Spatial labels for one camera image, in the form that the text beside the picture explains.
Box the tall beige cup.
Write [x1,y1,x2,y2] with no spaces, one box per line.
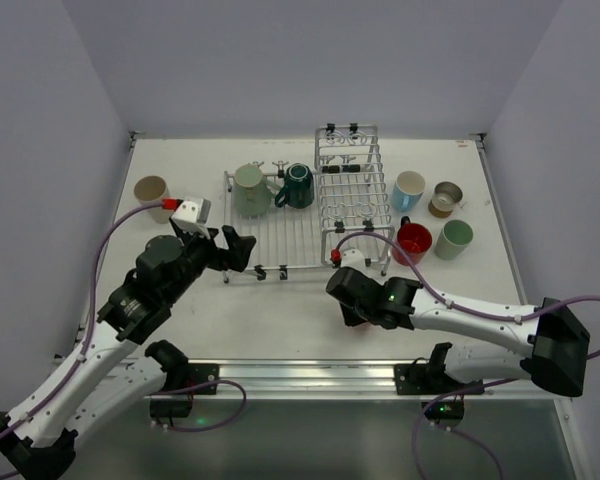
[133,175,171,225]

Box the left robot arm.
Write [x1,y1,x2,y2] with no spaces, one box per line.
[0,226,256,479]

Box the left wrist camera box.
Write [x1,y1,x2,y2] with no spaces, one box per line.
[171,197,211,239]

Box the pink cup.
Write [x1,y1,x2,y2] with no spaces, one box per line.
[355,322,375,331]

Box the left controller box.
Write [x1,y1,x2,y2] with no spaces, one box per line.
[149,399,193,426]

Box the light blue mug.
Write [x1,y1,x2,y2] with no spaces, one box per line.
[391,171,426,212]

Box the light green cup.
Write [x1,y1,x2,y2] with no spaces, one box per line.
[434,220,474,261]

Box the silver wire dish rack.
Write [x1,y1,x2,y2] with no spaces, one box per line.
[223,123,395,281]

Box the cream brown cup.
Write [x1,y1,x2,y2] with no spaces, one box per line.
[428,181,463,218]

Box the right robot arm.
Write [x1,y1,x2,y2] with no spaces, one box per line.
[326,267,590,398]

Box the dark teal mug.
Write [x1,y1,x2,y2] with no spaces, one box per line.
[274,163,314,209]

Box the controller box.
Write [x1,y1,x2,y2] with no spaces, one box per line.
[421,400,465,428]
[149,399,193,426]

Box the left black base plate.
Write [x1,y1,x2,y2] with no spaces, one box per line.
[182,363,220,396]

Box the sage green mug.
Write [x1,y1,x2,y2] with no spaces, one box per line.
[232,164,282,217]

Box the red mug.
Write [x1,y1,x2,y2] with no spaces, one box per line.
[392,216,433,266]

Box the aluminium mounting rail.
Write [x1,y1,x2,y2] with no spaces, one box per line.
[54,356,566,401]

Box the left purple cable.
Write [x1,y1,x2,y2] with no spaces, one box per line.
[0,197,247,476]

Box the right controller box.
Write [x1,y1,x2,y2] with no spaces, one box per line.
[421,400,465,428]

